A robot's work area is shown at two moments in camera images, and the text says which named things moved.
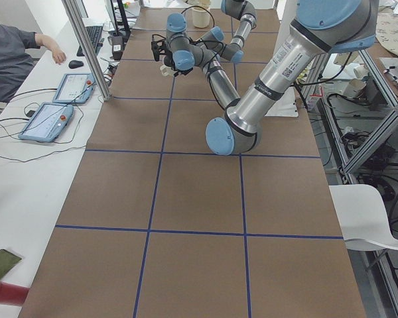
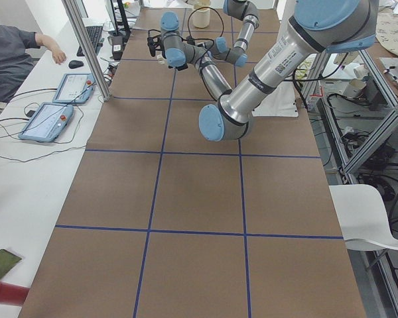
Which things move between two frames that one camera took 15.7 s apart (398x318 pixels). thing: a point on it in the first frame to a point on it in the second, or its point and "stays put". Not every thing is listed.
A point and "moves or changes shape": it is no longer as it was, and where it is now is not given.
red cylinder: x=3 y=293 stays put
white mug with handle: x=167 y=71 moves or changes shape
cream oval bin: x=201 y=17 stays put
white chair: x=363 y=218 stays put
